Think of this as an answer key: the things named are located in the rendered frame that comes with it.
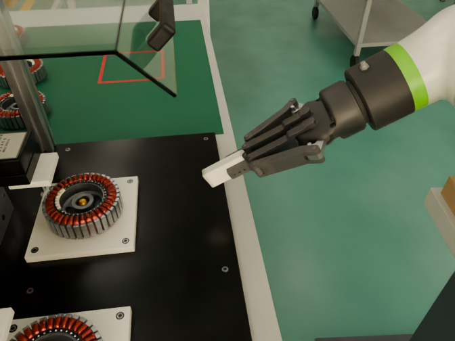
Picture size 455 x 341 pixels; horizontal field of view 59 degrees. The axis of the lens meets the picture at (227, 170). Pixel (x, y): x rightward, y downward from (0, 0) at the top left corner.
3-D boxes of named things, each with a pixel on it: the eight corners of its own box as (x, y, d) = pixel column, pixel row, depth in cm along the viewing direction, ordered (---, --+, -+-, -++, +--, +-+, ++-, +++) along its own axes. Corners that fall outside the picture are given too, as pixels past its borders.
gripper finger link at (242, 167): (261, 159, 58) (265, 173, 56) (231, 174, 59) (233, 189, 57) (256, 153, 57) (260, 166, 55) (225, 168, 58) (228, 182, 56)
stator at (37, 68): (9, 95, 93) (3, 80, 91) (-9, 78, 99) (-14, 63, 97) (55, 78, 99) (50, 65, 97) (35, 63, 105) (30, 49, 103)
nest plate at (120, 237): (138, 180, 69) (137, 175, 68) (135, 252, 58) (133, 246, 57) (48, 189, 67) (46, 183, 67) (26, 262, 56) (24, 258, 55)
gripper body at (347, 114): (376, 139, 54) (312, 170, 56) (353, 105, 60) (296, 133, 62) (360, 99, 49) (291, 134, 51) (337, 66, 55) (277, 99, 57)
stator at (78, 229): (125, 184, 66) (121, 167, 64) (120, 237, 58) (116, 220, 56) (55, 190, 65) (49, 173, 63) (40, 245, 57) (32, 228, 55)
